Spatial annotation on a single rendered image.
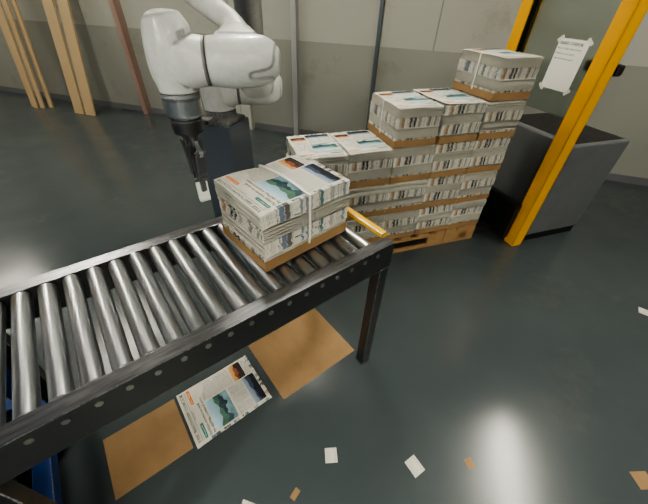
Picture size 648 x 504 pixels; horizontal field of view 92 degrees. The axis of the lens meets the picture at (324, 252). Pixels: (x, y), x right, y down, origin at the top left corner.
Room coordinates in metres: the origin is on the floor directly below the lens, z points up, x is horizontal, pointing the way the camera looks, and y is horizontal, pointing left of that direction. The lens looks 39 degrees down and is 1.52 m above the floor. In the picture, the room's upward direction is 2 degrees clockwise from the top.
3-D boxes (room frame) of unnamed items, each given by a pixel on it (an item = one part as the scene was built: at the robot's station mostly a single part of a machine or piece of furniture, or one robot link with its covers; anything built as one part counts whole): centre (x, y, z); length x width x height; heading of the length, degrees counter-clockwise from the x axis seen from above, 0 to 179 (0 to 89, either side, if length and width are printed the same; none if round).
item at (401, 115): (2.05, -0.45, 0.95); 0.38 x 0.29 x 0.23; 19
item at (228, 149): (1.70, 0.56, 0.50); 0.20 x 0.20 x 1.00; 73
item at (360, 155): (2.00, -0.34, 0.42); 1.17 x 0.39 x 0.83; 110
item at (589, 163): (2.51, -1.78, 0.40); 0.70 x 0.55 x 0.80; 20
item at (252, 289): (0.83, 0.33, 0.77); 0.47 x 0.05 x 0.05; 39
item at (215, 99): (1.70, 0.55, 1.17); 0.18 x 0.16 x 0.22; 101
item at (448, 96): (2.14, -0.73, 1.06); 0.37 x 0.28 x 0.01; 21
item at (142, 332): (0.62, 0.58, 0.77); 0.47 x 0.05 x 0.05; 39
